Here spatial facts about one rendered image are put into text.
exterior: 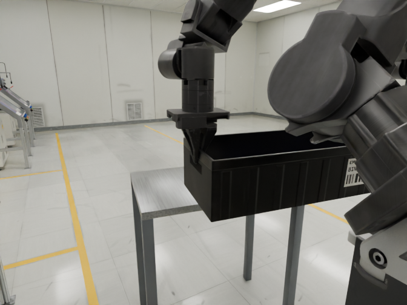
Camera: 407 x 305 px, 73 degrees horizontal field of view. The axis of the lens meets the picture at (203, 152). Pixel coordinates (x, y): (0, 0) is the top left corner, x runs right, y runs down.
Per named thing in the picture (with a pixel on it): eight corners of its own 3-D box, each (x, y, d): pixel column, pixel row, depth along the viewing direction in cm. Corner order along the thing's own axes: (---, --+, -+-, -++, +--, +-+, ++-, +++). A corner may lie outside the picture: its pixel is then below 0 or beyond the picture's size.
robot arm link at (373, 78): (410, 93, 19) (428, 114, 23) (333, 20, 25) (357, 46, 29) (306, 166, 24) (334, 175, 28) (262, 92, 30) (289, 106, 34)
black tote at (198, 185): (211, 223, 47) (212, 161, 44) (183, 184, 63) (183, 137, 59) (434, 181, 65) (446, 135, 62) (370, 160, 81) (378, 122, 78)
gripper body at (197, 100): (166, 118, 51) (165, 78, 49) (216, 117, 55) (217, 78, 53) (174, 125, 45) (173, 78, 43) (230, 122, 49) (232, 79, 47)
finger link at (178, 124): (170, 160, 54) (169, 112, 51) (204, 156, 56) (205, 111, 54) (178, 171, 48) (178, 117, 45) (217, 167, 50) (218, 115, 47)
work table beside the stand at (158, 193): (291, 334, 139) (306, 187, 118) (152, 383, 116) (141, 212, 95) (248, 275, 180) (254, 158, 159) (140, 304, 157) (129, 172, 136)
